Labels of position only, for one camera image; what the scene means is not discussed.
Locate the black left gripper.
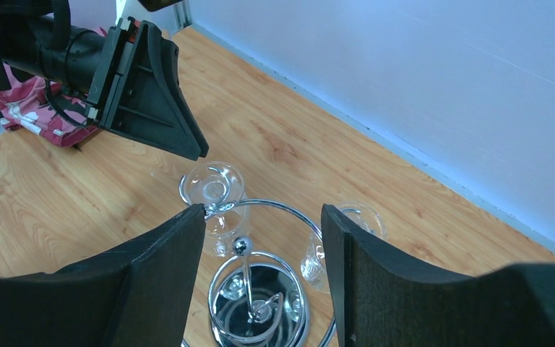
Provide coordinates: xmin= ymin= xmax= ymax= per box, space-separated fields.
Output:
xmin=85 ymin=17 xmax=209 ymax=160

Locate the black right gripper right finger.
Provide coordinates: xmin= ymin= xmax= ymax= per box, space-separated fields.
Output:
xmin=321 ymin=204 xmax=555 ymax=346

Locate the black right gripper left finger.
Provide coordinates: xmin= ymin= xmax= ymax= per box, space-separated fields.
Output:
xmin=0 ymin=204 xmax=205 ymax=346

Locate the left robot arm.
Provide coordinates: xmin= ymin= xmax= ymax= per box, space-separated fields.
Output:
xmin=0 ymin=1 xmax=209 ymax=160

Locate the back right wine glass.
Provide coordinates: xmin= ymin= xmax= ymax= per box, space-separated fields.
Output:
xmin=300 ymin=202 xmax=387 ymax=294

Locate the back left wine glass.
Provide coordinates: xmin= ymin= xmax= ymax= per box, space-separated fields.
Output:
xmin=178 ymin=161 xmax=250 ymax=257

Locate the chrome wine glass rack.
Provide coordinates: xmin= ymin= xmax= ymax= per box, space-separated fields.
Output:
xmin=178 ymin=165 xmax=350 ymax=347

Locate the pink camouflage cloth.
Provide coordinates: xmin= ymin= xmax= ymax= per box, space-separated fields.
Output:
xmin=0 ymin=64 xmax=99 ymax=147

